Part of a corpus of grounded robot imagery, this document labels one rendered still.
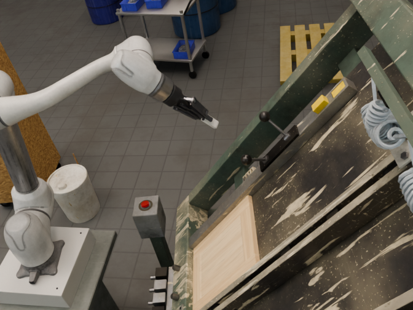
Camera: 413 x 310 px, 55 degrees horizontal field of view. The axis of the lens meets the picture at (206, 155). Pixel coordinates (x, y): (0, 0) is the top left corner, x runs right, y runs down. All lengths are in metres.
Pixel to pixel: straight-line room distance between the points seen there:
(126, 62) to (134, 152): 2.41
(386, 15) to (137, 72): 0.74
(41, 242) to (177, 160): 1.86
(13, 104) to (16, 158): 0.39
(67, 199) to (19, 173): 1.27
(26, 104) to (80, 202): 1.76
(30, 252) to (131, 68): 0.93
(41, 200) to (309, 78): 1.25
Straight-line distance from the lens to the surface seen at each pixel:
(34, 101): 1.44
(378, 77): 0.81
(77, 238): 2.04
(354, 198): 1.03
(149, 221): 1.93
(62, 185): 3.06
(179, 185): 3.27
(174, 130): 3.80
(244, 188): 1.50
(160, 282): 1.87
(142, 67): 1.33
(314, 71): 1.50
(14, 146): 1.76
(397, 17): 1.16
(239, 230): 1.48
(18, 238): 1.84
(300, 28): 5.03
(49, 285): 1.94
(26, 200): 1.93
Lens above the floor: 2.34
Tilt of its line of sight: 42 degrees down
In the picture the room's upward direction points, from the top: 10 degrees counter-clockwise
